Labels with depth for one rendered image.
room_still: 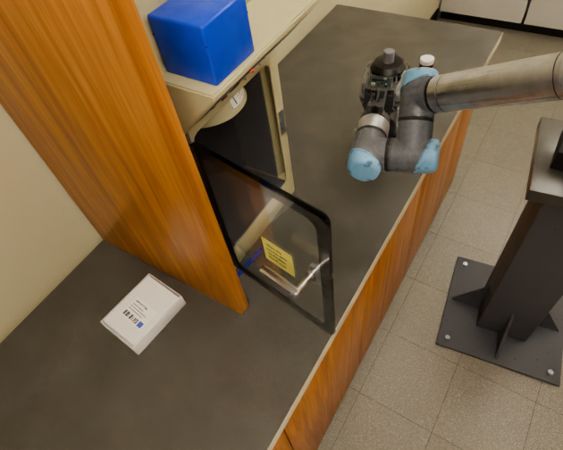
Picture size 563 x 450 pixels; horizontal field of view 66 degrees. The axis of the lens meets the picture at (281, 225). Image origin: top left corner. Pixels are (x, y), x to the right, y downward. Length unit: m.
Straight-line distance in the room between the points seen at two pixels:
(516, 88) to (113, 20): 0.63
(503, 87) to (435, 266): 1.49
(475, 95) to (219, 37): 0.48
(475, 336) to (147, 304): 1.46
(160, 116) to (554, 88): 0.60
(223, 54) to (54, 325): 0.83
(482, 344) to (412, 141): 1.29
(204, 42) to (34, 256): 0.80
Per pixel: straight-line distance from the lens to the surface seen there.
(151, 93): 0.59
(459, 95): 0.91
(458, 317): 2.12
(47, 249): 1.27
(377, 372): 1.98
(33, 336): 1.25
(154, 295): 1.10
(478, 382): 2.04
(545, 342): 2.18
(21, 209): 1.19
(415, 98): 0.98
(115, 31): 0.56
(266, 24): 0.79
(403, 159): 0.97
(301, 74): 1.71
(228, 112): 0.92
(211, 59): 0.64
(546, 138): 1.50
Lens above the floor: 1.87
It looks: 52 degrees down
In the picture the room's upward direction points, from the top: 11 degrees counter-clockwise
